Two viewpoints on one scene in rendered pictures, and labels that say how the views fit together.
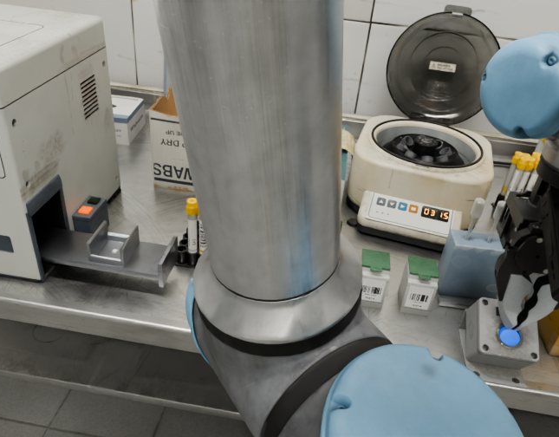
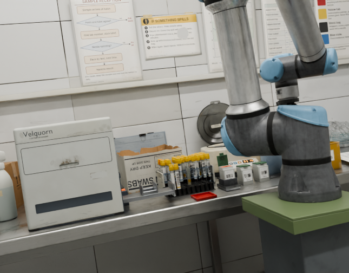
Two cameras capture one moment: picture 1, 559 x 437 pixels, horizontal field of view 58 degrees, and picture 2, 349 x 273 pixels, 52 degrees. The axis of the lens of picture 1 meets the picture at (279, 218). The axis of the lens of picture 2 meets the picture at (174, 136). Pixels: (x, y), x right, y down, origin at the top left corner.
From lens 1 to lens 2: 0.79 m
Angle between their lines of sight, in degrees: 36
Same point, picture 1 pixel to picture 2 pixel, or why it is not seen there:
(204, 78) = (238, 47)
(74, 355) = not seen: outside the picture
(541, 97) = (276, 67)
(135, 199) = not seen: hidden behind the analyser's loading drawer
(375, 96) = (193, 148)
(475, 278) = (276, 163)
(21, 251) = (116, 197)
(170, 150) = (135, 172)
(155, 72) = not seen: hidden behind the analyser
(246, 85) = (245, 46)
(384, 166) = (222, 150)
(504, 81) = (265, 69)
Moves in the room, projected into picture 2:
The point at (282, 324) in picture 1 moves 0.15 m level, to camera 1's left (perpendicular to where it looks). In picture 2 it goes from (259, 105) to (206, 112)
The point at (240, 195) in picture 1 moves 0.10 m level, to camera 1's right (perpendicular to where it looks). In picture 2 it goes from (246, 71) to (279, 68)
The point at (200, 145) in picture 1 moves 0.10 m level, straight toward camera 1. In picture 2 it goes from (237, 63) to (266, 54)
